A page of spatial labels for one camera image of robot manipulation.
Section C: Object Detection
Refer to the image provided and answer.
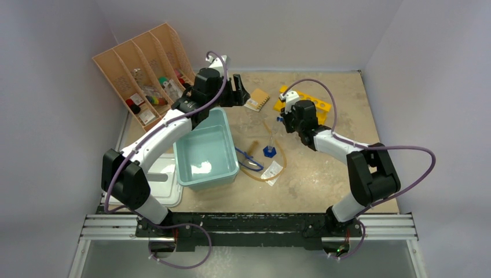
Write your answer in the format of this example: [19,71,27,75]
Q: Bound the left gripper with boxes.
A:
[207,74,248,110]

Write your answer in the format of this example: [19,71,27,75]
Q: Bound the tan rubber tubing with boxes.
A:
[239,120,287,182]

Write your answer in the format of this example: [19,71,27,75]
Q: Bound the tan bristle brush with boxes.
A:
[247,140,259,157]

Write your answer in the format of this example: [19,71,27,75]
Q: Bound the blue safety glasses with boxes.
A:
[235,147,264,172]

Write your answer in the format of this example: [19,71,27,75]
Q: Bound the teal plastic bin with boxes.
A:
[173,108,240,191]

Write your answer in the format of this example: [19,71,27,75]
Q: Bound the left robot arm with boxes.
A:
[101,68,250,237]

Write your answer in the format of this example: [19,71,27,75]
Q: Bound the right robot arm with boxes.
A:
[280,100,401,236]

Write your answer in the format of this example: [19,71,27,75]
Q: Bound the clear well plate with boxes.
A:
[270,123,300,140]

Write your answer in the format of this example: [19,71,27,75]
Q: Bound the yellow spiral notebook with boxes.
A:
[244,89,270,112]

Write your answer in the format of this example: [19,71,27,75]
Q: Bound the yellow test tube rack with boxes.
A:
[273,91,332,125]

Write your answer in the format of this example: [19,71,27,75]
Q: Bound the white label packet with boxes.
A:
[260,161,284,186]

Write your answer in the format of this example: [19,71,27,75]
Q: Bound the peach desk file organizer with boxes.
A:
[93,23,196,131]

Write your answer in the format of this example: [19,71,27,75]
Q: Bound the white bin lid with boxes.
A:
[101,149,182,207]

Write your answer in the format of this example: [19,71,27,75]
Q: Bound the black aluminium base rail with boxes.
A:
[78,212,419,254]

